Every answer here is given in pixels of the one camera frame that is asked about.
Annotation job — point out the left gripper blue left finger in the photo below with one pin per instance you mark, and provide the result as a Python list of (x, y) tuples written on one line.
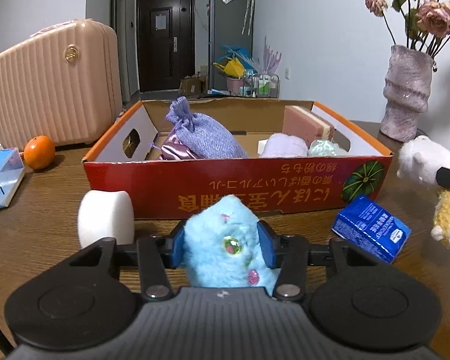
[(156, 255)]

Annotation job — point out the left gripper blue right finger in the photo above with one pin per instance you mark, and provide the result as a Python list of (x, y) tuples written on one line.
[(289, 254)]

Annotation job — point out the white yellow plush dog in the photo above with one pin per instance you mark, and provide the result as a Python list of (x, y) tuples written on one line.
[(419, 160)]

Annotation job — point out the blue plush toy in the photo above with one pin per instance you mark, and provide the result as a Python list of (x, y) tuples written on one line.
[(222, 249)]

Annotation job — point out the blue handkerchief tissue pack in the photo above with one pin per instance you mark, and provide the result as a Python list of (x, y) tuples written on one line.
[(370, 227)]

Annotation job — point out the pink satin scrunchie bonnet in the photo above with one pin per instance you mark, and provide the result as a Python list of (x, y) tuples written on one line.
[(173, 149)]

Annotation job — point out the white plastic bundle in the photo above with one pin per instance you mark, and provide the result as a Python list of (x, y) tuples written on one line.
[(326, 148)]

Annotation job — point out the purple drawstring pouch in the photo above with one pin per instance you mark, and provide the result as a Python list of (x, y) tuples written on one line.
[(202, 134)]

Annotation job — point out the red cardboard box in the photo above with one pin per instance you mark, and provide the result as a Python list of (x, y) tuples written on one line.
[(126, 158)]

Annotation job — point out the pink textured vase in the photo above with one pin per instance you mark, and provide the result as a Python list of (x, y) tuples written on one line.
[(407, 90)]

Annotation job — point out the orange fruit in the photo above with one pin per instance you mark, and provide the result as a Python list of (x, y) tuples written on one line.
[(39, 152)]

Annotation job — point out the dried pink roses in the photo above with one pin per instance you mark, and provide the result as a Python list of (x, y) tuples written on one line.
[(426, 22)]

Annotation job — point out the cardboard box on floor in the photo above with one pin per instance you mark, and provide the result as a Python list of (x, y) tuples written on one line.
[(192, 86)]

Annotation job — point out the pink ribbed suitcase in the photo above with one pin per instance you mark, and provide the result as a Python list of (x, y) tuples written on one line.
[(62, 82)]

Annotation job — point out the blue yellow bags pile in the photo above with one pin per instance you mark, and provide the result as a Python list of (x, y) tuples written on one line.
[(236, 63)]

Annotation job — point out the dark entrance door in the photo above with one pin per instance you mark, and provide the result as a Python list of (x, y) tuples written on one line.
[(165, 39)]

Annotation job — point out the hanging umbrella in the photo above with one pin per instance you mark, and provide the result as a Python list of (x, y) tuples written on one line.
[(248, 17)]

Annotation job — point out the grey refrigerator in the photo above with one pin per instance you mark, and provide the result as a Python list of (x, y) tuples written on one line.
[(226, 19)]

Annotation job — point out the wire cart with bottles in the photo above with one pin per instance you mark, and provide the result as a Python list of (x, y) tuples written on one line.
[(260, 86)]

